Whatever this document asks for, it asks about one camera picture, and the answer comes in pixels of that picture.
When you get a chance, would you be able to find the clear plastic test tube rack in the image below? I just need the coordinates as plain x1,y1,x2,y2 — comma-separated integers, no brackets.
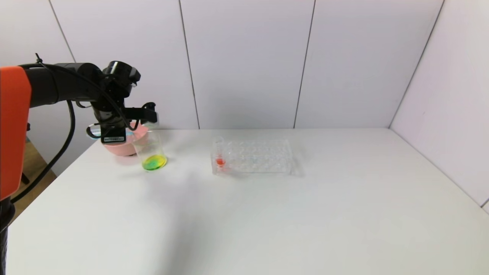
210,138,302,178

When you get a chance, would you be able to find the red pigment test tube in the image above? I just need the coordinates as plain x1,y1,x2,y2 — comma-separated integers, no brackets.
213,137,227,168

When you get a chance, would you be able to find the clear glass beaker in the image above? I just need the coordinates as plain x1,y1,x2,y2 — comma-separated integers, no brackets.
132,124,167,171

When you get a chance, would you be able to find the pink bowl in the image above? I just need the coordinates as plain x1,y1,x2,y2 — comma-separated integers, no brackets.
104,124,149,157

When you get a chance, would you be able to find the black tripod stand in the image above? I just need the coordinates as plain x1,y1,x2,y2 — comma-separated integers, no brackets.
22,122,32,184

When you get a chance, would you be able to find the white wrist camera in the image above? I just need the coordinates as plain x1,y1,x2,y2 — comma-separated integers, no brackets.
143,107,159,125

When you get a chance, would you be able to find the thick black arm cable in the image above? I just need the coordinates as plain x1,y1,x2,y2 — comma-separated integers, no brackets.
11,100,76,203

